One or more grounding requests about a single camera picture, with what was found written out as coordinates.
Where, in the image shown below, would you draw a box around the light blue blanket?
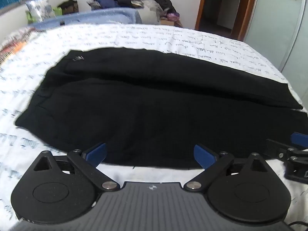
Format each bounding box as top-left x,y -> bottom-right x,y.
29,8 -> 142,30

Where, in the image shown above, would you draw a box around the floral patterned quilt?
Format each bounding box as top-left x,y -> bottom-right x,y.
1,27 -> 38,63

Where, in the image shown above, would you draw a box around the floral pillow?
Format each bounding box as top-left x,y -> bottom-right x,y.
26,0 -> 55,23

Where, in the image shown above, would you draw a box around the white script-print bed sheet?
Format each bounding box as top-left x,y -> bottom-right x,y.
1,24 -> 307,230

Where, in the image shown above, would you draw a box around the black bag by wall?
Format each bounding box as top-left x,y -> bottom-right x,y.
57,0 -> 79,15

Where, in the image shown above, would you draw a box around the white wardrobe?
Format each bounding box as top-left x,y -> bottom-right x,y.
244,0 -> 307,105

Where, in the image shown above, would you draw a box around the pile of dark clothes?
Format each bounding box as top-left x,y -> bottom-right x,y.
87,0 -> 182,27

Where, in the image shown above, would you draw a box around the wooden door frame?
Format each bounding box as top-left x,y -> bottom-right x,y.
195,0 -> 255,41

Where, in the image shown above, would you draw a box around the black pants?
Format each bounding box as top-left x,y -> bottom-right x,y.
15,48 -> 307,168

